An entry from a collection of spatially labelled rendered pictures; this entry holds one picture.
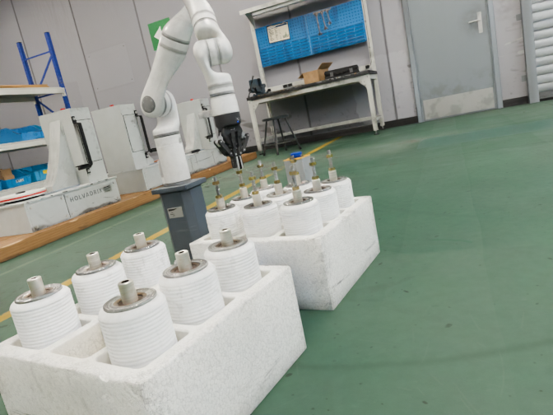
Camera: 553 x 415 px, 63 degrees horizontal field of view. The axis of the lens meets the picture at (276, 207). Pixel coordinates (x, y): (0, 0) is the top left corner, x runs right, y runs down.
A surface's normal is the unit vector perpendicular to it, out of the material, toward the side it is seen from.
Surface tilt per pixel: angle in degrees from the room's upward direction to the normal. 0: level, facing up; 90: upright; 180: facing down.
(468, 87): 90
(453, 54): 90
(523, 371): 0
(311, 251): 90
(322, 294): 90
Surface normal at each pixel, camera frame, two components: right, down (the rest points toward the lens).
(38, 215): 0.92, -0.11
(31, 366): -0.51, 0.27
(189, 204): 0.40, 0.12
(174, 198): -0.29, 0.33
